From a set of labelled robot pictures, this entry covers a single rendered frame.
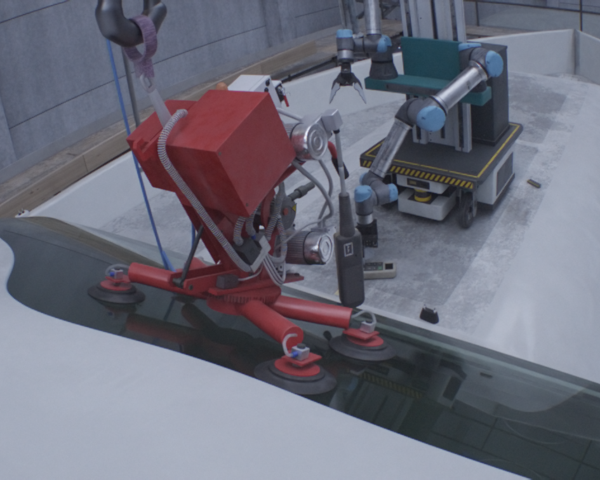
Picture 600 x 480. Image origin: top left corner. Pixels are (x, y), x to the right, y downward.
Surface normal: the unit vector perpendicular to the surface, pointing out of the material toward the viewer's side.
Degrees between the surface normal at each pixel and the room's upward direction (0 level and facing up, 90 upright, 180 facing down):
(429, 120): 94
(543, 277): 14
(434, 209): 90
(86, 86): 90
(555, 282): 21
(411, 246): 0
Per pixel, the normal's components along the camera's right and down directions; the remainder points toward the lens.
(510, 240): -0.13, -0.87
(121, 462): 0.11, -0.96
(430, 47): -0.61, 0.45
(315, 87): 0.55, 0.34
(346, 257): 0.31, 0.43
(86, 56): 0.79, 0.20
